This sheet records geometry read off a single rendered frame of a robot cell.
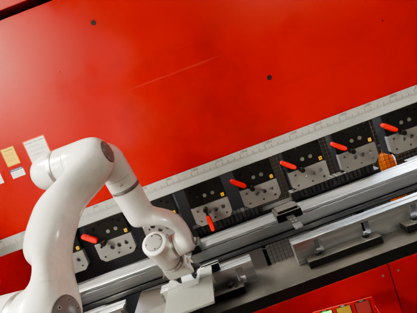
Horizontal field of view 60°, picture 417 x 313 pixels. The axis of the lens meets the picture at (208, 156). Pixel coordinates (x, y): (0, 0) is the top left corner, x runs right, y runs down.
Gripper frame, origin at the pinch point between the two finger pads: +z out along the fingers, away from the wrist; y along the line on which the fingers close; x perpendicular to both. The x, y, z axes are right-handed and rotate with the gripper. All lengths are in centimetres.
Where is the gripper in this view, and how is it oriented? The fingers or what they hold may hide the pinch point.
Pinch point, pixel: (186, 276)
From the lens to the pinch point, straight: 145.6
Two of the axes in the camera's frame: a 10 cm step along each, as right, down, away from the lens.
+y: -9.4, 3.4, 0.9
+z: 2.9, 5.9, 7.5
